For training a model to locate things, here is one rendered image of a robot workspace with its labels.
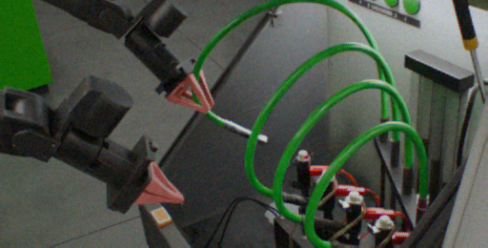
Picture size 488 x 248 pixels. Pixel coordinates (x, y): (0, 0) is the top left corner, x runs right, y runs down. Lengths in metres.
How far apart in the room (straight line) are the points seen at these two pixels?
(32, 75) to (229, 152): 3.03
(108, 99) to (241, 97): 0.67
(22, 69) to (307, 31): 3.11
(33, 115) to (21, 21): 3.46
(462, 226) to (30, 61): 3.72
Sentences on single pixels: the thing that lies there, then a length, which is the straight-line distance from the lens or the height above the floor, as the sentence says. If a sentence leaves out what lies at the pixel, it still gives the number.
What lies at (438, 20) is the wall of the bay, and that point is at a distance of 1.16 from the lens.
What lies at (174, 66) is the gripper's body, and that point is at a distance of 1.11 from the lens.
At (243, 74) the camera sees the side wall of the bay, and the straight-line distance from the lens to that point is 1.37.
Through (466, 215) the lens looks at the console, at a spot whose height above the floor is 1.23.
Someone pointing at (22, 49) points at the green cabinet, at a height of 0.38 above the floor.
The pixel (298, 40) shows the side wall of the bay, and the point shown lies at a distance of 1.42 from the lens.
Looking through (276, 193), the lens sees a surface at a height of 1.22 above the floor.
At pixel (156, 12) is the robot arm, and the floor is 1.42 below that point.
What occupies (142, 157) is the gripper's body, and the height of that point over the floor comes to 1.34.
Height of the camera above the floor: 1.76
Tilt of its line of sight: 29 degrees down
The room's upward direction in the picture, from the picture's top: 6 degrees counter-clockwise
